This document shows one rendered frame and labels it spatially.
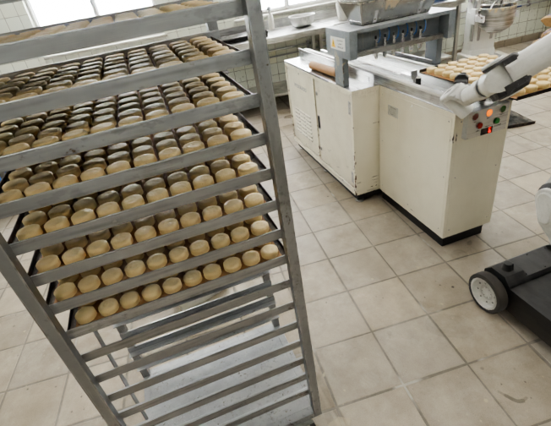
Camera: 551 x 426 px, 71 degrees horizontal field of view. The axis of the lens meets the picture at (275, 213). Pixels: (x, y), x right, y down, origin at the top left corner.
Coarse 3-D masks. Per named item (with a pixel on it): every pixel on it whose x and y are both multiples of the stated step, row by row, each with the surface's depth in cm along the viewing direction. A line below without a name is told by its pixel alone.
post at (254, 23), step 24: (264, 24) 74; (264, 48) 76; (264, 72) 78; (264, 96) 81; (264, 120) 84; (288, 192) 94; (288, 216) 97; (288, 240) 101; (288, 264) 106; (312, 360) 129; (312, 384) 135; (312, 408) 145
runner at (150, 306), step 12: (264, 264) 106; (276, 264) 107; (228, 276) 104; (240, 276) 105; (192, 288) 102; (204, 288) 103; (156, 300) 100; (168, 300) 101; (180, 300) 102; (120, 312) 98; (132, 312) 99; (144, 312) 100; (96, 324) 97; (108, 324) 98; (72, 336) 96
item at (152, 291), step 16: (240, 256) 114; (256, 256) 109; (272, 256) 110; (192, 272) 107; (208, 272) 106; (224, 272) 108; (144, 288) 105; (160, 288) 104; (176, 288) 104; (96, 304) 105; (112, 304) 101; (128, 304) 101; (80, 320) 99
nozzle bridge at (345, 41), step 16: (416, 16) 230; (432, 16) 231; (448, 16) 235; (336, 32) 234; (352, 32) 221; (368, 32) 233; (384, 32) 235; (400, 32) 239; (416, 32) 242; (432, 32) 245; (448, 32) 240; (336, 48) 240; (352, 48) 225; (368, 48) 237; (384, 48) 235; (432, 48) 258; (336, 64) 247; (336, 80) 254
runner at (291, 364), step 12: (300, 360) 131; (264, 372) 132; (276, 372) 130; (240, 384) 126; (252, 384) 128; (204, 396) 127; (216, 396) 125; (180, 408) 122; (192, 408) 124; (156, 420) 121
